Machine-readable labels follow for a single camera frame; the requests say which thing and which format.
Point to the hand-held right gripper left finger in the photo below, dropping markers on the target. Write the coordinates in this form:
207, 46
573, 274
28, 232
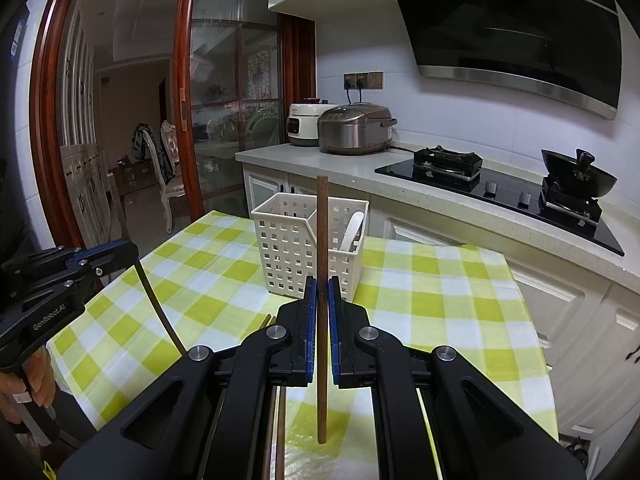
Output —
311, 332

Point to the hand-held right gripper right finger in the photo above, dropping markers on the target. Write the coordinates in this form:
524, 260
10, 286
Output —
334, 332

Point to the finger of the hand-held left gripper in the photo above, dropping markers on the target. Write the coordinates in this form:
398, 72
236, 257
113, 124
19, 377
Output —
40, 262
115, 256

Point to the white plastic utensil basket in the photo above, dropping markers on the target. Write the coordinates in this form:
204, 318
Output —
285, 250

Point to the person's left hand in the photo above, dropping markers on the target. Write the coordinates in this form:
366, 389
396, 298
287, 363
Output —
42, 375

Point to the white hallway cabinets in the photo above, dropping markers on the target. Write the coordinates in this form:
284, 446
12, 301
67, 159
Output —
85, 185

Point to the green checked tablecloth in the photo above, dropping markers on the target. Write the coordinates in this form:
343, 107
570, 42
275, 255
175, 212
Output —
440, 310

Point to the white plastic spoon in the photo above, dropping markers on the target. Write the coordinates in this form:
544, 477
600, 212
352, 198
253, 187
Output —
352, 225

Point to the dark clothing on chair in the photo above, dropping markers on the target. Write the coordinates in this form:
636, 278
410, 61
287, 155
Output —
140, 142

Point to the white dining chair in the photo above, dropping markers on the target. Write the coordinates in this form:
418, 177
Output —
170, 150

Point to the black burner grate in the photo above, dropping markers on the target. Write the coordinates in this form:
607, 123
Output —
445, 162
570, 205

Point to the silver rice cooker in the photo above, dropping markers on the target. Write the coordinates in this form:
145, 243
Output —
350, 130

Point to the wooden sliding glass door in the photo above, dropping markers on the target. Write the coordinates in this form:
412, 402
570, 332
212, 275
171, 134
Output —
225, 85

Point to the white rice cooker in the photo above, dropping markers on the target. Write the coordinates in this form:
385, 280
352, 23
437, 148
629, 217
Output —
302, 122

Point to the cooktop control knob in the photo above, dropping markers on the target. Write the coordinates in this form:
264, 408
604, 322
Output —
525, 199
490, 189

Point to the black glass gas cooktop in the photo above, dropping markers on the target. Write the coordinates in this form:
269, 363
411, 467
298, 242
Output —
505, 192

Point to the white kitchen base cabinets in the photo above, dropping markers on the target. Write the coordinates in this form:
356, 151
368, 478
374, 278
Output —
565, 300

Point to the black wok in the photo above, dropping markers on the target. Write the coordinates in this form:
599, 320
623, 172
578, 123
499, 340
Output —
560, 170

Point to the black glass range hood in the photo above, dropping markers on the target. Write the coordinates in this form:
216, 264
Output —
500, 35

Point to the red wooden door frame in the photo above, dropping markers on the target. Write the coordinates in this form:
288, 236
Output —
45, 110

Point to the gold wall socket panel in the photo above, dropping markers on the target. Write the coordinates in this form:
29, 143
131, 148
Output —
376, 79

